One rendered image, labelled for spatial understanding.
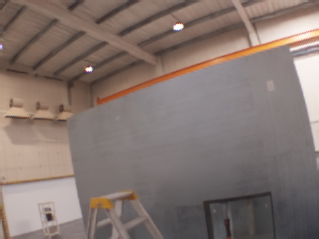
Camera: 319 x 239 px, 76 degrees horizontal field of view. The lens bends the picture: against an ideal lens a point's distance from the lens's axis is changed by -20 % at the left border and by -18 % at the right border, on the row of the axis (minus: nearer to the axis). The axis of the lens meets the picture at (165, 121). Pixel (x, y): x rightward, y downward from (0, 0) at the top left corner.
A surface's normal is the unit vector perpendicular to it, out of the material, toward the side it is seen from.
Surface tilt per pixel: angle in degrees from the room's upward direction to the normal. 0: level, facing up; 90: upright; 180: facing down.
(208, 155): 90
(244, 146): 90
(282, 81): 90
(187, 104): 90
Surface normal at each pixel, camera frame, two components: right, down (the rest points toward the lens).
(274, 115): -0.51, -0.04
